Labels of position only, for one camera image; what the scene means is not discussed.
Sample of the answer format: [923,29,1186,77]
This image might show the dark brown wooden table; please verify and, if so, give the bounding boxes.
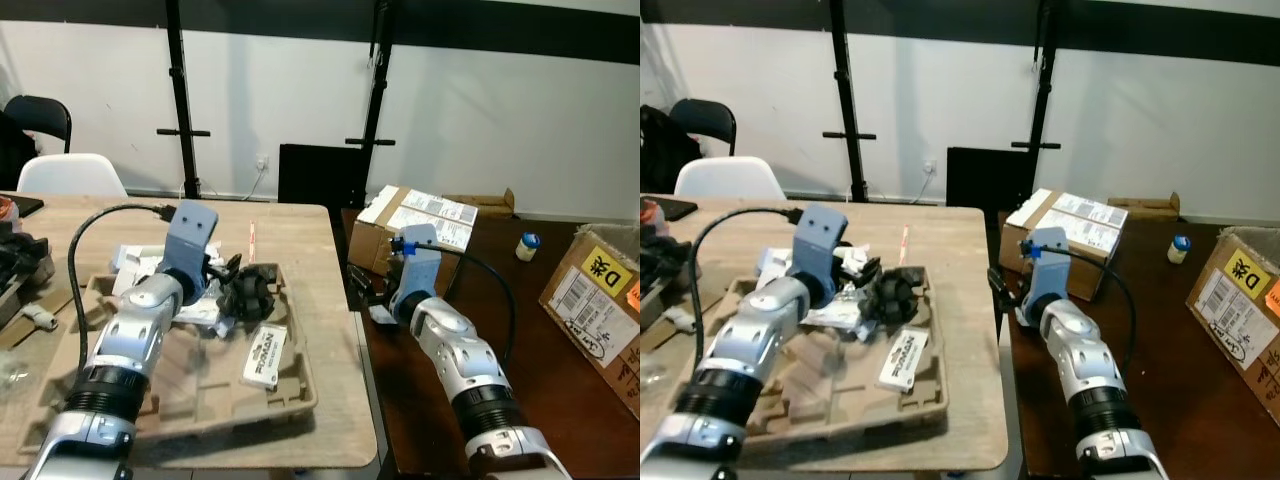
[995,210,1280,480]
[340,208,641,480]

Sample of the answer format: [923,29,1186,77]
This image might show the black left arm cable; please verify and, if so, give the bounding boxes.
[690,205,801,371]
[68,203,176,371]

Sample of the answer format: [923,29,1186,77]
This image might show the white packaging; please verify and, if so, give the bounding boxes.
[755,243,881,331]
[112,243,251,326]

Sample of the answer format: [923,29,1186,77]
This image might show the black stand pole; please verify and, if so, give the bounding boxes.
[823,0,876,201]
[345,0,396,186]
[1012,0,1063,191]
[157,0,211,198]

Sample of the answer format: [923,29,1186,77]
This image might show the open cardboard rubbish box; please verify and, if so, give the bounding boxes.
[1187,228,1280,401]
[540,228,641,416]

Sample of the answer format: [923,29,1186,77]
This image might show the black wheel motor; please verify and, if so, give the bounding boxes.
[862,268,921,326]
[218,262,286,323]

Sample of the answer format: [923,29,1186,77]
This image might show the light wooden table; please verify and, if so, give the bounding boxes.
[0,192,379,469]
[640,195,1009,471]

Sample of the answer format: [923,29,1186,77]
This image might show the black machine parts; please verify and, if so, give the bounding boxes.
[640,237,691,293]
[0,232,51,291]

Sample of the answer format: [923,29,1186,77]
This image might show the black flat panel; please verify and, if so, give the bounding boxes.
[278,144,363,209]
[946,147,1026,211]

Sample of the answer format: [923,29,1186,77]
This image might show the flat brown cardboard box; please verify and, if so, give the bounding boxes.
[443,188,516,219]
[1108,192,1181,221]

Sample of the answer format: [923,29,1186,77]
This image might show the black chair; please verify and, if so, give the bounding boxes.
[3,95,73,156]
[668,98,738,158]

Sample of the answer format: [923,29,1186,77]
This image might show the white printed label box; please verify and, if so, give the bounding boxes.
[878,330,929,391]
[242,323,289,389]

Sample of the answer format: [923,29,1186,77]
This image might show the sealed labelled cardboard box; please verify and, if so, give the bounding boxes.
[1000,188,1129,301]
[348,185,479,291]

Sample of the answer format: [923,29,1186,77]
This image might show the large pulp cardboard tray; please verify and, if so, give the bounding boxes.
[690,262,949,441]
[18,262,319,441]

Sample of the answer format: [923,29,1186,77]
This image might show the white plastic chair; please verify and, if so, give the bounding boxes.
[674,156,786,201]
[16,153,129,198]

